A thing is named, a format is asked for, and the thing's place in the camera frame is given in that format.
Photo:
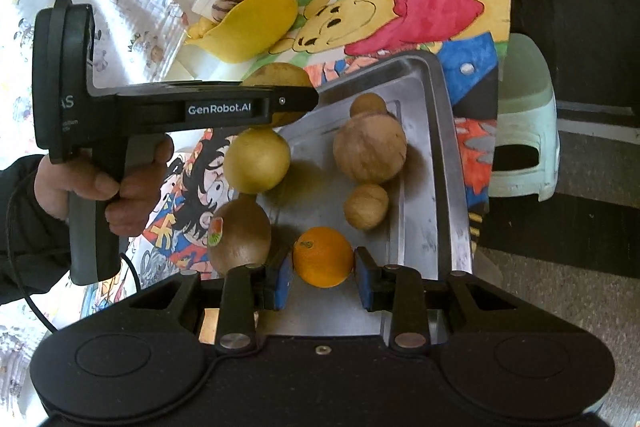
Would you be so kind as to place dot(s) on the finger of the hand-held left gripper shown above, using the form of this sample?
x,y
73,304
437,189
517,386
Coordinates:
x,y
295,102

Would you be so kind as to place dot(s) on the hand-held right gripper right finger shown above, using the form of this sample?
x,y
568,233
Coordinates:
x,y
364,282

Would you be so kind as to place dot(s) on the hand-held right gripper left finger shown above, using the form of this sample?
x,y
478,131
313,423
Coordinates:
x,y
282,282

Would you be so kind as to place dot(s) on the yellowish-brown potato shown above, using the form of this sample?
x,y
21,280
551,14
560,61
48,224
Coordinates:
x,y
280,74

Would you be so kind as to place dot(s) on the small orange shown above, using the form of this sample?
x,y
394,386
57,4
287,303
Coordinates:
x,y
322,259

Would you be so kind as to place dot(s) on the brown kiwi with sticker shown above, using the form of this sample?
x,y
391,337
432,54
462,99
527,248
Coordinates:
x,y
237,237

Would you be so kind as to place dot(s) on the yellow lemon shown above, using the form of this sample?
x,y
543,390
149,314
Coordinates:
x,y
257,162

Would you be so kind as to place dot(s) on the small brown round fruit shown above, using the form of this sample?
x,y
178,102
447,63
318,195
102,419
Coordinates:
x,y
366,207
367,104

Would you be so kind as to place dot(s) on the yellow scalloped bowl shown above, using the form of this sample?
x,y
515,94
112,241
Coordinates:
x,y
250,32

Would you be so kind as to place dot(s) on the large brown round fruit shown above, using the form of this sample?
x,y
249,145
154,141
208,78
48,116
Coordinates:
x,y
370,149

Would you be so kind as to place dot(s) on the metal tray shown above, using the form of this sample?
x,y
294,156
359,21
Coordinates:
x,y
425,157

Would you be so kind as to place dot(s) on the person's left forearm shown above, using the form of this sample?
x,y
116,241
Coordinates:
x,y
25,232

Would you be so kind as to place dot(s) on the person's left hand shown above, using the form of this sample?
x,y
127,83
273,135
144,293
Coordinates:
x,y
140,192

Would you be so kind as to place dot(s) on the spiky-haired cartoon drawing sheet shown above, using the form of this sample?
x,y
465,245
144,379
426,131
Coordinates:
x,y
200,187

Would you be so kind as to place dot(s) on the yellow bear drawing sheet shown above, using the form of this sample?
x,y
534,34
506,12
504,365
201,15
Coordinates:
x,y
350,17

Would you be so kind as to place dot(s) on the striped pepino melon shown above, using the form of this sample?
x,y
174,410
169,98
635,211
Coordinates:
x,y
227,6

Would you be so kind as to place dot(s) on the blue overalls cartoon drawing sheet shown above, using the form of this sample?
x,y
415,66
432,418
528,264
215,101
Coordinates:
x,y
475,132

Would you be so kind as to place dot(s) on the pale green plastic stool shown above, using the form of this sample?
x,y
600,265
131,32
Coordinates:
x,y
525,132

